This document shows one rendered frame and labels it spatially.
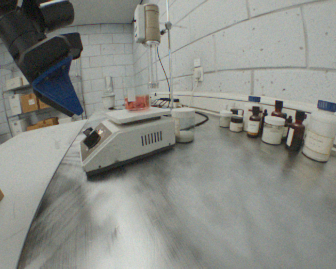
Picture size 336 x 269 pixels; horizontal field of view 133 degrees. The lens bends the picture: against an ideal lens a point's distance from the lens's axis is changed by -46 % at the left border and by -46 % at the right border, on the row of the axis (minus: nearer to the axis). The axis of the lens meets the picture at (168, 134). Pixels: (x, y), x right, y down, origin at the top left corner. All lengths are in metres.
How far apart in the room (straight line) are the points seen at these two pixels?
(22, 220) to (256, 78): 0.74
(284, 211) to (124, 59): 2.83
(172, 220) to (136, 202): 0.05
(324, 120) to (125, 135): 0.40
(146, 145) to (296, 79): 0.52
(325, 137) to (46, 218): 0.50
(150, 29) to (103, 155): 0.65
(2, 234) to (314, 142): 0.55
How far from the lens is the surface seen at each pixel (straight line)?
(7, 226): 0.26
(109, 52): 2.85
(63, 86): 0.20
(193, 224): 0.16
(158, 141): 0.27
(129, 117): 0.24
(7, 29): 0.28
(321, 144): 0.37
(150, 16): 0.80
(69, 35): 0.27
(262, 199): 0.20
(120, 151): 0.24
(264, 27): 0.65
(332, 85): 0.54
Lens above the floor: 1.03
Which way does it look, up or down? 19 degrees down
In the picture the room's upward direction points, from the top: 3 degrees counter-clockwise
